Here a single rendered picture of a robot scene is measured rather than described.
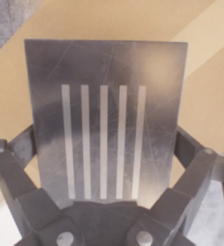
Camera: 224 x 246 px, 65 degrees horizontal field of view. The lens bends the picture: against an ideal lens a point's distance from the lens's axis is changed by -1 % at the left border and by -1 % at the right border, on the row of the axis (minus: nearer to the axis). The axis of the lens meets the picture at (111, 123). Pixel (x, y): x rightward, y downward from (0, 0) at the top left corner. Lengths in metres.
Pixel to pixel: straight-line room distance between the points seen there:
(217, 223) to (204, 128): 1.67
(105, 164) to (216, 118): 0.18
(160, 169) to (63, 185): 0.10
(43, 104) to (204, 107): 0.21
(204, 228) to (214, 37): 1.75
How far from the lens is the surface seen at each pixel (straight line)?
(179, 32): 0.26
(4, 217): 0.78
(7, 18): 1.28
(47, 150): 0.18
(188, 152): 0.17
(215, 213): 1.83
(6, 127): 0.29
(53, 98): 0.16
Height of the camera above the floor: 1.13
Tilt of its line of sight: 72 degrees down
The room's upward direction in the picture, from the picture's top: 175 degrees clockwise
